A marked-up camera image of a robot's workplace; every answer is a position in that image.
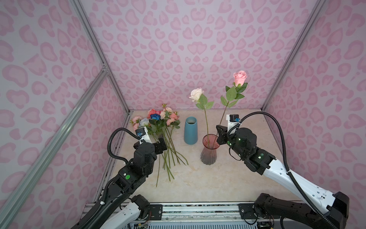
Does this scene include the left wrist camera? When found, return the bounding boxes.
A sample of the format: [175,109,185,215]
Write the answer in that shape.
[135,127,152,143]

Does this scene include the left corner aluminium post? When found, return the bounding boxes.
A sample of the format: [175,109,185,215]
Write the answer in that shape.
[70,0,130,114]

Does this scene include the small pink spray roses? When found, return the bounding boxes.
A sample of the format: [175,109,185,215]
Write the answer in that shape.
[130,116,158,143]

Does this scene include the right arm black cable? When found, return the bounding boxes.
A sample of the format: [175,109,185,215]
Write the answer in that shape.
[227,111,339,229]

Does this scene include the teal ceramic vase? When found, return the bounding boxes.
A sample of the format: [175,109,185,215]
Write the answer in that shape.
[184,116,198,145]

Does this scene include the pink glass vase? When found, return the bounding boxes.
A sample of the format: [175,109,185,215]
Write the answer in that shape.
[200,134,220,165]

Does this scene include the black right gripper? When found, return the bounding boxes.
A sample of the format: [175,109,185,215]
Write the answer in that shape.
[214,124,248,158]

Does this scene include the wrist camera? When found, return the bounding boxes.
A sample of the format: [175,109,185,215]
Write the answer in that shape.
[135,127,152,143]
[226,114,240,135]

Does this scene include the pink cream spray roses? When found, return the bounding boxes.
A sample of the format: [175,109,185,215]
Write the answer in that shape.
[159,104,189,166]

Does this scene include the cream white rose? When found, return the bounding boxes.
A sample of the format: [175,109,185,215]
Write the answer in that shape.
[189,88,214,152]

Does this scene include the corner aluminium post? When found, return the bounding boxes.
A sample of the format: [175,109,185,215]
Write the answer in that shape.
[70,0,130,114]
[261,0,328,111]

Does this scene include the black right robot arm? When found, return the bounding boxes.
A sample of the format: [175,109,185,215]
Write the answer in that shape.
[216,125,349,229]

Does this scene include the diagonal aluminium frame bar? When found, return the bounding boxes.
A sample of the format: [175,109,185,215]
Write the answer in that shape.
[1,69,109,229]

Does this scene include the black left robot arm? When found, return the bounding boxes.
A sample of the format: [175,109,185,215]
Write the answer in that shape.
[73,136,167,229]

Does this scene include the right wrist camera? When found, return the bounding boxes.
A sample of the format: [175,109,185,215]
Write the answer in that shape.
[226,114,240,135]

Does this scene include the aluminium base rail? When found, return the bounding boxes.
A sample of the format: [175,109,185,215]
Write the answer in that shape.
[77,201,329,229]

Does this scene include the right corner aluminium post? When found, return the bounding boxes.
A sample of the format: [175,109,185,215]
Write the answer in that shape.
[261,0,328,111]

